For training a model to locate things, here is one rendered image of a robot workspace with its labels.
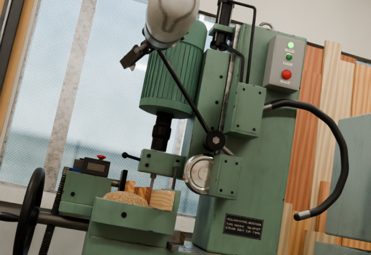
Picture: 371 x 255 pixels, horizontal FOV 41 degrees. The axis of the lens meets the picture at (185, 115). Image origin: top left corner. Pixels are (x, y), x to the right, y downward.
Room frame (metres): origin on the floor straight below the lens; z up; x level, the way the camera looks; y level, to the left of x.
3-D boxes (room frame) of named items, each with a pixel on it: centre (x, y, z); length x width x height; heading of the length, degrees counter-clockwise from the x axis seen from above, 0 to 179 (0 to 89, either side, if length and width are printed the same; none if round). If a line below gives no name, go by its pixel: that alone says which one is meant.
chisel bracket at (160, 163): (1.56, 0.05, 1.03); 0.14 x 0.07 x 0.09; 100
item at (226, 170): (1.44, -0.14, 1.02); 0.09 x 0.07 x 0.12; 10
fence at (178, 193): (1.59, 0.03, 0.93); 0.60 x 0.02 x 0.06; 10
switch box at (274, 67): (1.48, -0.27, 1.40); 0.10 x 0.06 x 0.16; 100
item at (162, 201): (1.54, 0.06, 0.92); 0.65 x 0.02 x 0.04; 10
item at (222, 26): (1.58, -0.07, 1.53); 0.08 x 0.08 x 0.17; 10
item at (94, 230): (1.55, 0.12, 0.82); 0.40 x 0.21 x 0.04; 10
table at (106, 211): (1.57, 0.18, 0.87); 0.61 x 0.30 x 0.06; 10
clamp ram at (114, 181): (1.56, 0.19, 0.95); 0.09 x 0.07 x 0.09; 10
